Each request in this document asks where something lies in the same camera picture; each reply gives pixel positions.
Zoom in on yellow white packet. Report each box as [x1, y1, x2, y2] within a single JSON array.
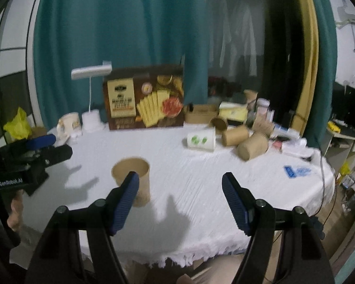
[[219, 101, 248, 122]]

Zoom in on brown paper cup lying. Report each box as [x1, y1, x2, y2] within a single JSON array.
[[237, 132, 269, 162], [222, 125, 249, 147]]

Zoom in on white paper cup green print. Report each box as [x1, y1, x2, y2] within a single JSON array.
[[186, 128, 216, 151]]

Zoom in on blue printed label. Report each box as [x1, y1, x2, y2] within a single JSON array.
[[283, 165, 312, 179]]

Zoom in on brown cartoon paper cup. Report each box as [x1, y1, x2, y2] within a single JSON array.
[[111, 157, 151, 208]]

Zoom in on brown paper cup far upright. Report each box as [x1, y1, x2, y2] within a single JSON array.
[[244, 89, 258, 111]]

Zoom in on black cable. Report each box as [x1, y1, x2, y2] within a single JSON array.
[[311, 150, 338, 222]]

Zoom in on biscuit box brown yellow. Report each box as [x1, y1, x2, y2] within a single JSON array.
[[103, 65, 184, 130]]

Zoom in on yellow plastic bag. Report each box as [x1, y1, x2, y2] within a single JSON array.
[[4, 107, 32, 140]]

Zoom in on person's left hand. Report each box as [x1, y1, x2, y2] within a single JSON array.
[[6, 190, 23, 232]]

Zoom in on black monitor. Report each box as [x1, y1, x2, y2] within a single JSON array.
[[331, 82, 355, 137]]

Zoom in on brown paper cup lying near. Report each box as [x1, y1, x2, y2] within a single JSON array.
[[237, 132, 269, 162]]

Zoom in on white desk lamp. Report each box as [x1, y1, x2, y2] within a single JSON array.
[[71, 61, 112, 133]]

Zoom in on white jar pink contents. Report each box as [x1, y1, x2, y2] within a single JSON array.
[[256, 98, 270, 119]]

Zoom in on brown paper cup lying middle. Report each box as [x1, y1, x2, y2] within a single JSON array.
[[222, 125, 249, 147]]

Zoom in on brown cardboard box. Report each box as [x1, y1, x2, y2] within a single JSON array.
[[184, 103, 219, 124]]

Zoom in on brown paper cup open mouth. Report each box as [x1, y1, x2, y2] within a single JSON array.
[[209, 116, 228, 134]]

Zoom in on white plastic table cover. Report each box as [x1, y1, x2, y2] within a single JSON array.
[[22, 125, 334, 267]]

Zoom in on brown printed cup leaning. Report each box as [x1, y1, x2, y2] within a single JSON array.
[[252, 115, 275, 138]]

